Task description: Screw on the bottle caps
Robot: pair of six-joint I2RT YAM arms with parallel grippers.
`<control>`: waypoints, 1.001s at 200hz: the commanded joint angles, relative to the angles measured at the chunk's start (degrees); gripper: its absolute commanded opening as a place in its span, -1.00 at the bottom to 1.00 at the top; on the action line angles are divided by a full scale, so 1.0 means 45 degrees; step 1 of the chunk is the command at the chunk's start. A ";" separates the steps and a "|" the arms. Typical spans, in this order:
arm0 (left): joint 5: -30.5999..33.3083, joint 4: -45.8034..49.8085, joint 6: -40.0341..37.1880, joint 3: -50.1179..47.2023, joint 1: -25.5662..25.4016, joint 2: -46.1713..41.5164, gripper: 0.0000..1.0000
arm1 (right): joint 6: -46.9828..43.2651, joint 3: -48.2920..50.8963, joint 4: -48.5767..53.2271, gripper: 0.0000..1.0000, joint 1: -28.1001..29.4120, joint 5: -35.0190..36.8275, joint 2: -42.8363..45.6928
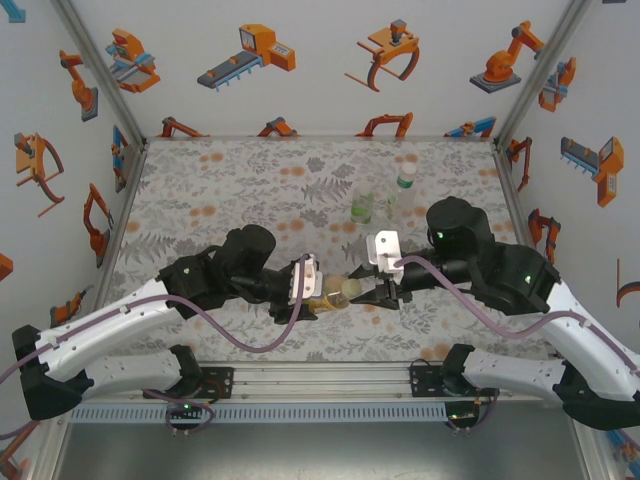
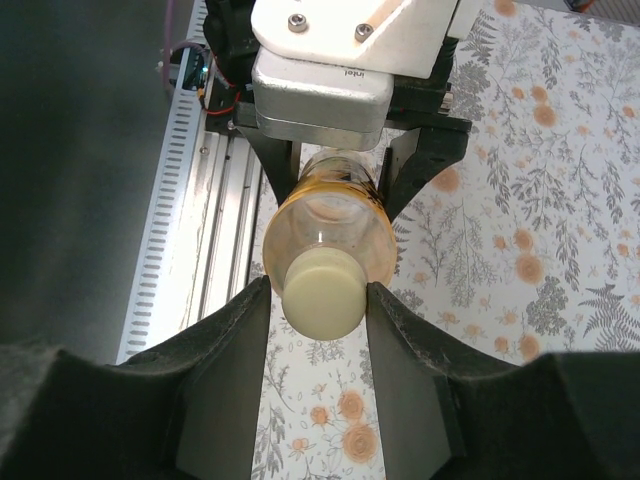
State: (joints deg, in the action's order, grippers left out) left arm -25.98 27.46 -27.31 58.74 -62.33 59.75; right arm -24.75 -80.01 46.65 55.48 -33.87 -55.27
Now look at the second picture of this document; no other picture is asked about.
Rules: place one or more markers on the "small controller board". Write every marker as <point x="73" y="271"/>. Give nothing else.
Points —
<point x="192" y="70"/>

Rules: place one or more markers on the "pale yellow bottle cap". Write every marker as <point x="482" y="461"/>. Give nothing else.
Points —
<point x="325" y="295"/>

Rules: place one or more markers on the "grey metal sheet panel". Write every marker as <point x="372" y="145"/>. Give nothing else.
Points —
<point x="75" y="175"/>

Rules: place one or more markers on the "long aluminium base rail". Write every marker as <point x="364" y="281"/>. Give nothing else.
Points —
<point x="220" y="225"/>

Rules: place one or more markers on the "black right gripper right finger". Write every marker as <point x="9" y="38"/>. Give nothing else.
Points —
<point x="500" y="420"/>

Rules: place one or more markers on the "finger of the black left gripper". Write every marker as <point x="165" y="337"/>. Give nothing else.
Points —
<point x="280" y="160"/>
<point x="415" y="160"/>

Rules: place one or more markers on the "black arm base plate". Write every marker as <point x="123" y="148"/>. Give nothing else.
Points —
<point x="220" y="122"/>

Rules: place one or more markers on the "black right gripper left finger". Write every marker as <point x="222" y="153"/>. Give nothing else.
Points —
<point x="150" y="415"/>

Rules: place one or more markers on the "yellow labelled plastic bottle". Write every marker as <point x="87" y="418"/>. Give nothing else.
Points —
<point x="330" y="210"/>

